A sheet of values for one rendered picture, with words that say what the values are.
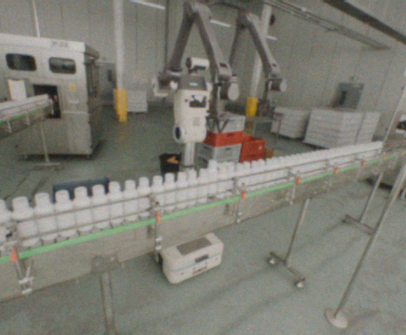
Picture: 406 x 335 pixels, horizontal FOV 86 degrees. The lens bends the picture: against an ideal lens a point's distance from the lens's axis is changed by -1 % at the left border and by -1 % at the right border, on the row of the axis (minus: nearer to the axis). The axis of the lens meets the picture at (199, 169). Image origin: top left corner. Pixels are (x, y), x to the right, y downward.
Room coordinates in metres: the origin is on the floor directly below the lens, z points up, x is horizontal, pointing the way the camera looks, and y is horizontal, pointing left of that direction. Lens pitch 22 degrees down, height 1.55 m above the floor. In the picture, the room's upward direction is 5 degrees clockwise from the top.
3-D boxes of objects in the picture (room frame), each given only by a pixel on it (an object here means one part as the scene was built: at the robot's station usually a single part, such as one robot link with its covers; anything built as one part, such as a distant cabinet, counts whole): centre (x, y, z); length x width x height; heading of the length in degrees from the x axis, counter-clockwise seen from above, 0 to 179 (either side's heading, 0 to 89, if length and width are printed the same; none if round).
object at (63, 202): (0.65, 0.46, 1.08); 0.06 x 0.06 x 0.17
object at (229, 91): (1.00, -0.08, 1.55); 0.12 x 0.09 x 0.12; 33
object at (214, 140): (3.54, -0.30, 0.78); 0.61 x 0.41 x 0.22; 131
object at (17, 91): (3.61, 3.04, 1.22); 0.23 x 0.04 x 0.32; 106
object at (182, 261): (1.67, 0.10, 0.24); 0.68 x 0.53 x 0.41; 34
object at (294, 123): (8.02, -3.23, 0.50); 1.23 x 1.05 x 1.00; 123
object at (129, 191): (0.78, 0.27, 1.08); 0.06 x 0.06 x 0.17
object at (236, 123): (3.53, -0.30, 1.00); 0.61 x 0.41 x 0.22; 132
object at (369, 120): (7.79, -5.19, 0.59); 1.25 x 1.03 x 1.17; 126
